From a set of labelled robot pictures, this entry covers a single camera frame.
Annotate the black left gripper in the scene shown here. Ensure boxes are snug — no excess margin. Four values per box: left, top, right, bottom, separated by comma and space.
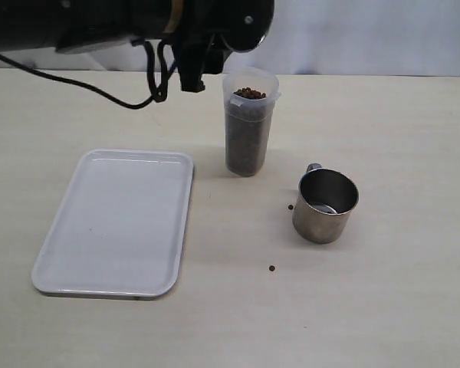
0, 0, 231, 93

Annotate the steel mug with pellets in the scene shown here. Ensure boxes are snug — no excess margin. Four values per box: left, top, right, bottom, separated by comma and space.
221, 31, 266, 53

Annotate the clear plastic tall container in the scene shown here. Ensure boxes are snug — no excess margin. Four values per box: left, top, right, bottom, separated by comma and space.
222, 67, 280, 177

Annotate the white plastic tray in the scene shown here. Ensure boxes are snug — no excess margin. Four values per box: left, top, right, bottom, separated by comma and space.
31, 149, 195, 298

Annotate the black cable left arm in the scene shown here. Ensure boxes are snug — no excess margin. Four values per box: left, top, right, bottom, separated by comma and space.
0, 38, 177, 110

